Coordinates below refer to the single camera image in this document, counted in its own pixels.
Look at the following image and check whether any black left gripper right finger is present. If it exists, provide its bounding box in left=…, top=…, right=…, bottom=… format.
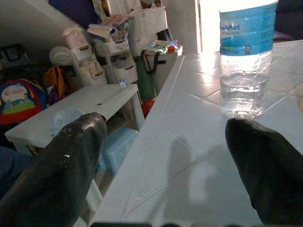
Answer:
left=224, top=118, right=303, bottom=225

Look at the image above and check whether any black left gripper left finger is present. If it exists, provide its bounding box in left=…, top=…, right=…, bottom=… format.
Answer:
left=0, top=112, right=108, bottom=227

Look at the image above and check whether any clear water bottle blue label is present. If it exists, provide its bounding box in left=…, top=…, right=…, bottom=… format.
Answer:
left=219, top=0, right=279, bottom=119

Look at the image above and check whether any clear plastic bag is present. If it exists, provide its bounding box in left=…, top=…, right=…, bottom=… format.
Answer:
left=49, top=108, right=86, bottom=138

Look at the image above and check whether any light blue plastic stool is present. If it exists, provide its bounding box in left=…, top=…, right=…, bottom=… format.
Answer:
left=97, top=127, right=139, bottom=175

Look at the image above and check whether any small white low table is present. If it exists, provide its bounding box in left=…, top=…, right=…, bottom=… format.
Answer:
left=4, top=83, right=145, bottom=212

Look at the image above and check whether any colourful children's backpack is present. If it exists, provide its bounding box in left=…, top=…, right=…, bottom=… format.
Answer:
left=0, top=79, right=47, bottom=126

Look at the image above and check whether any orange bag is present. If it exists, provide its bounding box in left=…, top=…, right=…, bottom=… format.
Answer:
left=43, top=65, right=75, bottom=99

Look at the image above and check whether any white tiered storage cart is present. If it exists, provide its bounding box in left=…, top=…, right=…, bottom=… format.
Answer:
left=49, top=26, right=138, bottom=86

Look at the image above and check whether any green cylindrical bin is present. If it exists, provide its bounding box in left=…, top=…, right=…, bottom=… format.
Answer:
left=134, top=54, right=157, bottom=102

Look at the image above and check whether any white rice cooker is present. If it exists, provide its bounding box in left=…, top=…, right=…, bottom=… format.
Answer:
left=62, top=26, right=90, bottom=49

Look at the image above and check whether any stack of papers and books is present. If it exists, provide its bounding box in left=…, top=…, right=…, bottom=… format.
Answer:
left=87, top=14, right=130, bottom=38

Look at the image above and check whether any black strap bag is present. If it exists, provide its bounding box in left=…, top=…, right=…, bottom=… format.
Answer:
left=141, top=49, right=166, bottom=74

